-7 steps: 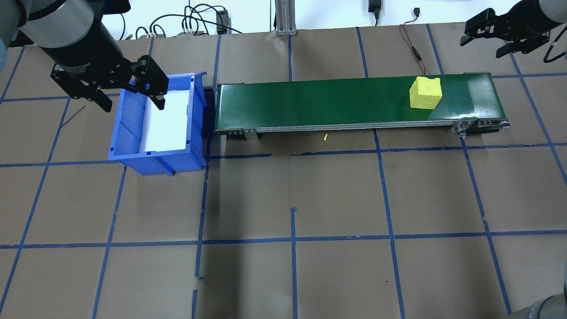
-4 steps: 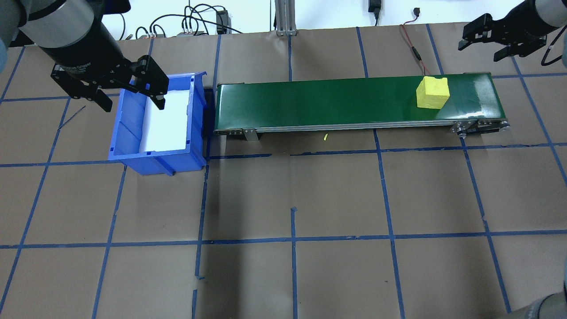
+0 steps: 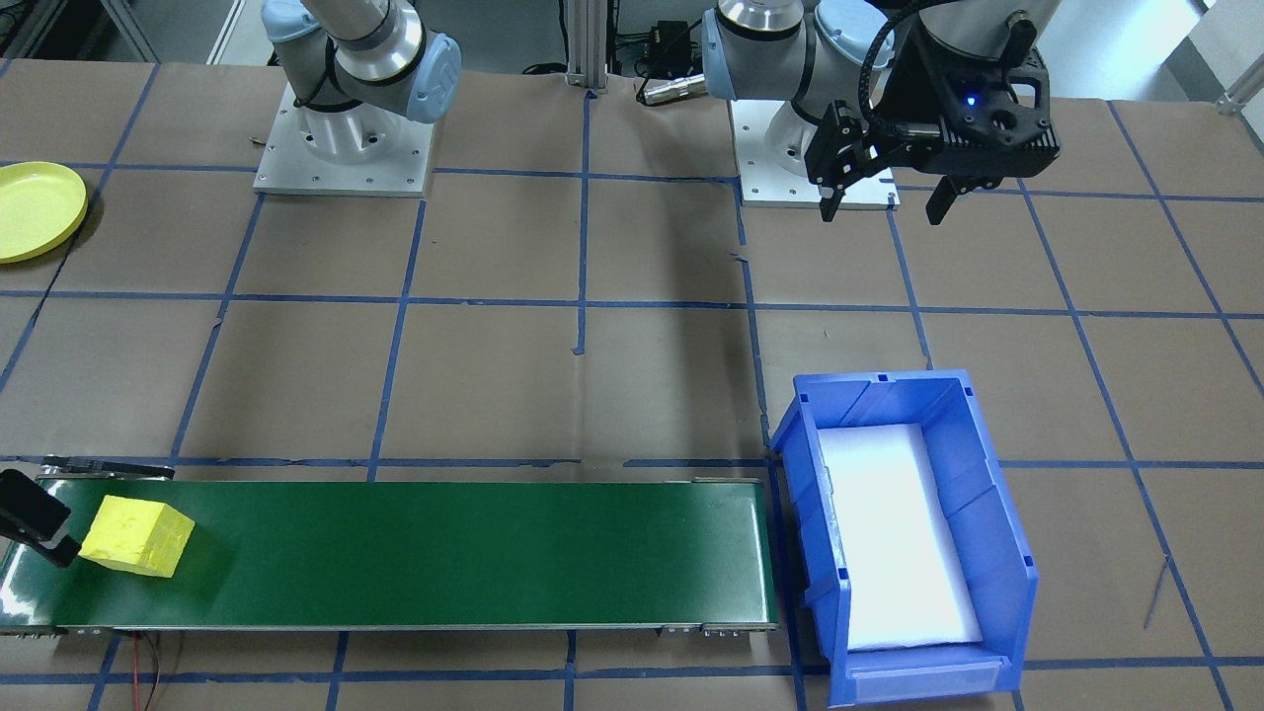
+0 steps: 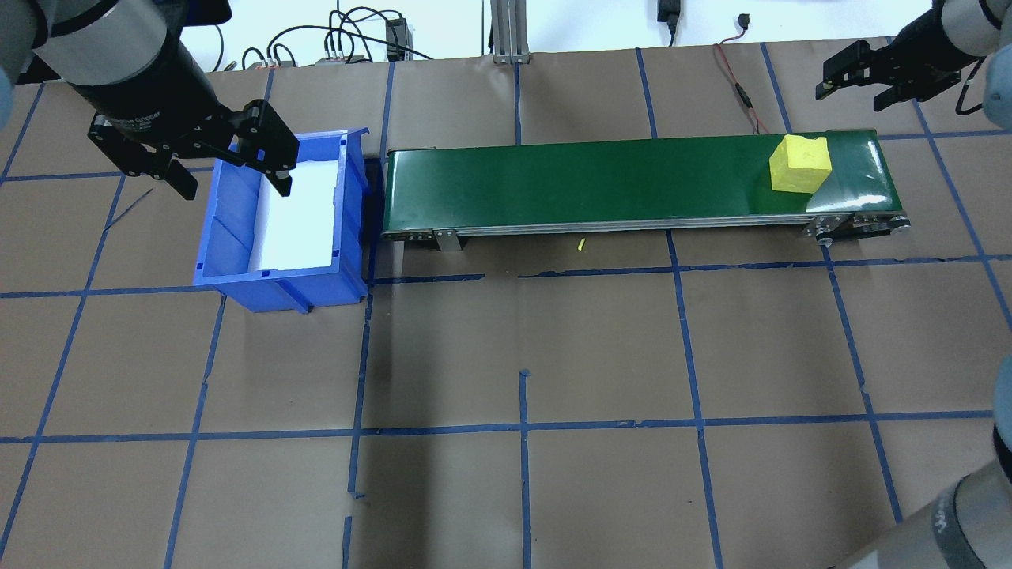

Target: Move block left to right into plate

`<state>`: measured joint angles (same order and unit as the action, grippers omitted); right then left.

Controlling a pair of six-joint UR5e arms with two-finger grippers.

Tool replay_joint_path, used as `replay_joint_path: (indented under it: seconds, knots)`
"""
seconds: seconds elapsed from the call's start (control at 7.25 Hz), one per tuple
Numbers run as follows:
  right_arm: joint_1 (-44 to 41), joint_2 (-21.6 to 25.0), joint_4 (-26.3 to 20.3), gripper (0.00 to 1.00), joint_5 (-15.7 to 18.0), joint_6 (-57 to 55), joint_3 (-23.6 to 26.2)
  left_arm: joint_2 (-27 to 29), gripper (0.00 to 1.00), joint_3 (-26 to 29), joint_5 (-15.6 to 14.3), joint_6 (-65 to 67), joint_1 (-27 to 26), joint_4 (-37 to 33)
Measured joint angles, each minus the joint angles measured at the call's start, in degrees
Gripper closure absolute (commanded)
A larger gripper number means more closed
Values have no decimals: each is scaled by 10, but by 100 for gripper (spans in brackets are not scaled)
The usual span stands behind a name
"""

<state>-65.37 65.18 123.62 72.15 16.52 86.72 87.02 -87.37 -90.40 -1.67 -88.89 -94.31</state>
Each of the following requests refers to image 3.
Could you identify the yellow foam block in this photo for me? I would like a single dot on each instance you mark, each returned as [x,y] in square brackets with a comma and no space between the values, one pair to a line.
[138,538]

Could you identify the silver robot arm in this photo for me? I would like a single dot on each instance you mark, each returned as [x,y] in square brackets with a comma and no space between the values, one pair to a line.
[755,54]
[375,59]

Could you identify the yellow plastic plate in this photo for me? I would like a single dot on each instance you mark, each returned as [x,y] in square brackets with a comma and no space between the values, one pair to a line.
[35,212]

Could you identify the small black power box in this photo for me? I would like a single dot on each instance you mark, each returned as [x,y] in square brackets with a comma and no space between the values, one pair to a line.
[671,39]

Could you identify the blue plastic storage bin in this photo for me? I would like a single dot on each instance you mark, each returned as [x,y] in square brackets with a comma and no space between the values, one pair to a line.
[987,533]

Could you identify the white foam pad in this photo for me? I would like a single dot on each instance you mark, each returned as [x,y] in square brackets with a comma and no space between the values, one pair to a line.
[889,533]

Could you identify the green conveyor belt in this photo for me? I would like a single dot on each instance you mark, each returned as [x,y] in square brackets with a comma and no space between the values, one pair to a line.
[494,553]

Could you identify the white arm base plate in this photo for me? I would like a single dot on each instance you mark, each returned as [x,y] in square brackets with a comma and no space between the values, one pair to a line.
[415,178]
[755,190]

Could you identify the aluminium profile post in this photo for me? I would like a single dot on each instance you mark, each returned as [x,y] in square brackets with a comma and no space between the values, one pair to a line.
[590,49]

